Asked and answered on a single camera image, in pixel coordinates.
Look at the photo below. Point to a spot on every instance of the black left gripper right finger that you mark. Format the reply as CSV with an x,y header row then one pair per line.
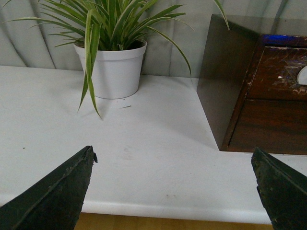
x,y
282,191

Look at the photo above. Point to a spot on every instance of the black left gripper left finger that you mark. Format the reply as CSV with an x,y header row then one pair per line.
x,y
55,201

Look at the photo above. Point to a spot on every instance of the white drawer handle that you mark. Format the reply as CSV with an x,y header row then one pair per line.
x,y
302,76

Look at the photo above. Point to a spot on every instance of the wooden drawer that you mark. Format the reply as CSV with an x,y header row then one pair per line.
x,y
273,126
276,75

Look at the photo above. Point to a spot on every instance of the dark wooden drawer cabinet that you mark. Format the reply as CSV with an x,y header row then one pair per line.
x,y
232,53

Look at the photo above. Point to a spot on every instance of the white plastic flower pot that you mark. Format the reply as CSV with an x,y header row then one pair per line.
x,y
116,74

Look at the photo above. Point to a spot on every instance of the green spider plant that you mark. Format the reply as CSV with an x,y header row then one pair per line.
x,y
105,25

